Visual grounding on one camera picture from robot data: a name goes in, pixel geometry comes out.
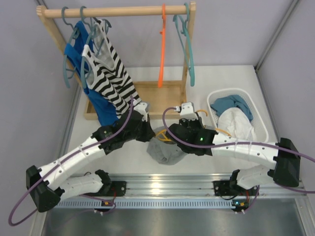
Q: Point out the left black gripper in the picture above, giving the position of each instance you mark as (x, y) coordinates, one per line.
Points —
(145, 132)

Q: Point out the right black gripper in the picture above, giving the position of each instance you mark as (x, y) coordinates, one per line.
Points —
(198, 122)

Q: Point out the yellow plastic hanger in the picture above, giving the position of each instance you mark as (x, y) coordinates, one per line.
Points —
(161, 135)

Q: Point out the grey tank top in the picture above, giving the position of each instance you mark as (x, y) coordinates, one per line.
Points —
(165, 153)

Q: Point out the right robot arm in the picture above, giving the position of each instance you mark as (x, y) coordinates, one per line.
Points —
(274, 162)

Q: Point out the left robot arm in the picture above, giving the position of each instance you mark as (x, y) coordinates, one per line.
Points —
(52, 183)

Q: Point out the blue tank top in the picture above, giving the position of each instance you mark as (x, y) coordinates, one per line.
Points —
(105, 111)

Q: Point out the orange plastic hanger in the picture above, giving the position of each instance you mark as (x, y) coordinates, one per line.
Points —
(163, 38)

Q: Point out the teal plastic hanger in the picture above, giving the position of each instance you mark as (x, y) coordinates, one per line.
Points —
(181, 26)

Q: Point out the black white striped tank top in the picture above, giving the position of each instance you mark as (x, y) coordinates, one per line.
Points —
(109, 76)

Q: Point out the grey-blue hanger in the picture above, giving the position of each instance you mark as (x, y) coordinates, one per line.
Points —
(67, 72)
(85, 70)

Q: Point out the grey-blue hanger far left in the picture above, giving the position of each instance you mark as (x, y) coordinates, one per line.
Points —
(67, 72)

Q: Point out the wooden clothes rack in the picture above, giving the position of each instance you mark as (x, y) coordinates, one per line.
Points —
(173, 92)

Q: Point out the white garment in basket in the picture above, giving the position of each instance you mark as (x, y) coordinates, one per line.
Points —
(236, 123)

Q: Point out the teal-blue garment in basket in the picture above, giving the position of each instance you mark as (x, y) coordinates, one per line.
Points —
(220, 105)

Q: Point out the white plastic laundry basket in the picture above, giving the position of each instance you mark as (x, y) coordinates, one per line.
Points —
(260, 129)

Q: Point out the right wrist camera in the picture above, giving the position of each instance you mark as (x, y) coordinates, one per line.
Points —
(187, 111)

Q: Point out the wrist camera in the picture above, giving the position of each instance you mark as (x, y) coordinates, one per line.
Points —
(143, 109)
(187, 111)

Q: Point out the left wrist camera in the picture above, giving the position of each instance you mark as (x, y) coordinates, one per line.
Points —
(143, 109)

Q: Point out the aluminium mounting rail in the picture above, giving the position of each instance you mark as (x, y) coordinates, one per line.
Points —
(169, 185)

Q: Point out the slotted grey cable duct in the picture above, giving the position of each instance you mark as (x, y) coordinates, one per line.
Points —
(85, 203)

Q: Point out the aluminium corner post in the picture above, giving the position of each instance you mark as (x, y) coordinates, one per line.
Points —
(276, 34)

